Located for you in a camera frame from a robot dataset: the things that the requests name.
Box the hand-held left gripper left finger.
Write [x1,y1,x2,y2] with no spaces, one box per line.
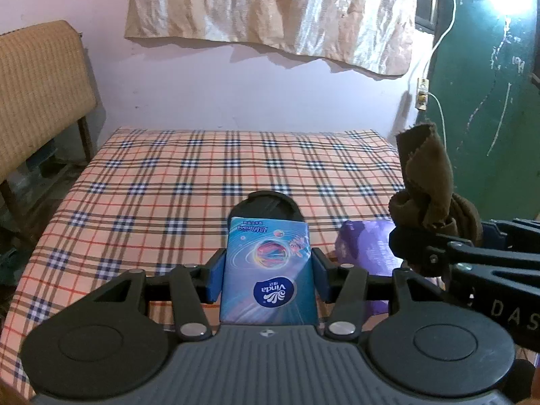
[90,248,226,342]

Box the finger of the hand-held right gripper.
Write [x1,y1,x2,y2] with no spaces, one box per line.
[388,221,540,340]
[481,218,540,254]

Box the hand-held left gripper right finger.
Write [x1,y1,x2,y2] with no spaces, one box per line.
[311,248,454,340]

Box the blue tissue packet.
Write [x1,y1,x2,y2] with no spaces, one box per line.
[219,216,319,326]

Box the brown cup with black lid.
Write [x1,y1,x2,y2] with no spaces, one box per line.
[231,191,303,225]

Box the brown cloth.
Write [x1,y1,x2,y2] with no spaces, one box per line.
[388,121,484,279]

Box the purple bag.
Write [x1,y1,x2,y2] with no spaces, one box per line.
[335,219,408,315]

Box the plaid tablecloth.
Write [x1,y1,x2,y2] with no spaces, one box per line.
[0,127,408,397]

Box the green door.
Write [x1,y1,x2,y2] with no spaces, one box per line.
[407,0,540,224]

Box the wicker chair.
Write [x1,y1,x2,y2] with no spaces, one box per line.
[0,20,100,220]

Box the white cable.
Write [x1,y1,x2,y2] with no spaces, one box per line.
[415,0,458,148]

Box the wall socket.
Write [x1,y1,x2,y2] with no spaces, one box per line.
[416,77,429,111]

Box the beige wall cloth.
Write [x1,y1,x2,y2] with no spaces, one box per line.
[124,0,420,80]

